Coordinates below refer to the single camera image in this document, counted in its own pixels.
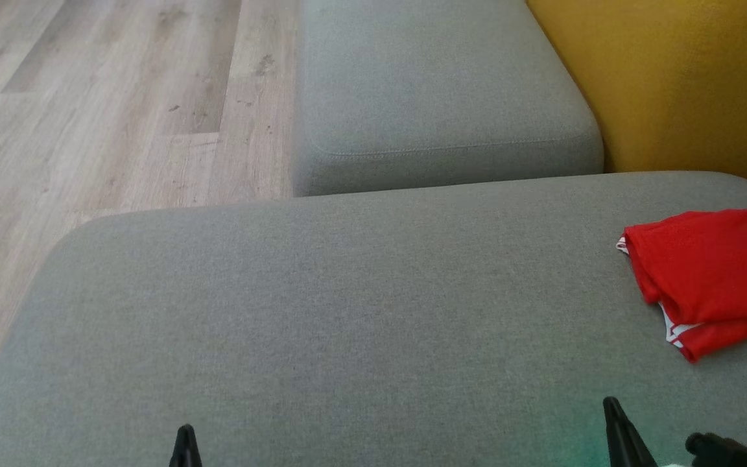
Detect small grey sofa cushion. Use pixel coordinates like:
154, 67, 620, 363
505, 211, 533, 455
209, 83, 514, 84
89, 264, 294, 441
290, 0, 606, 198

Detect yellow sofa cushion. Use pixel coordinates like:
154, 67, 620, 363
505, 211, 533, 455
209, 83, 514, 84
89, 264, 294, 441
525, 0, 747, 197

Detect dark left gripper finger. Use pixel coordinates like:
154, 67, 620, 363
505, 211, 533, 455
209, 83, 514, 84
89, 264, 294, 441
167, 424, 204, 467

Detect red shorts with white tag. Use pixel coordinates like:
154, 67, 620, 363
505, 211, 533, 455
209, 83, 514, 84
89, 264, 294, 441
616, 208, 747, 326

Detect large grey sofa seat cushion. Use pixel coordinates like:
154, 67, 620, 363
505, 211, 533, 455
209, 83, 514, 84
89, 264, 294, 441
0, 171, 747, 467

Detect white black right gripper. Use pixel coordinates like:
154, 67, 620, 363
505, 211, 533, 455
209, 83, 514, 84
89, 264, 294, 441
602, 396, 692, 467

